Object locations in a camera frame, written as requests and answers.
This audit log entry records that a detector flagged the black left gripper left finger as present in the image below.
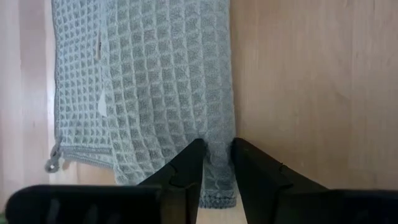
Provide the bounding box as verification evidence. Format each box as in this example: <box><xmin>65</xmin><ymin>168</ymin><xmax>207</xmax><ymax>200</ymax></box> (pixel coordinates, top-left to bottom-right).
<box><xmin>136</xmin><ymin>138</ymin><xmax>208</xmax><ymax>224</ymax></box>

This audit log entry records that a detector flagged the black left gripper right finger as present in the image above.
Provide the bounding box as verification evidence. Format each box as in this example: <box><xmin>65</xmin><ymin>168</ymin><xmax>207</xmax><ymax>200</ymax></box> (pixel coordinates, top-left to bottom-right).
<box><xmin>231</xmin><ymin>137</ymin><xmax>327</xmax><ymax>224</ymax></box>

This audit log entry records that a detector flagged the grey waffle microfiber towel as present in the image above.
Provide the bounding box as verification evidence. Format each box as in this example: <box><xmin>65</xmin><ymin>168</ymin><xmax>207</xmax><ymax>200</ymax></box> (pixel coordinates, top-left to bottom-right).
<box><xmin>45</xmin><ymin>0</ymin><xmax>238</xmax><ymax>209</ymax></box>

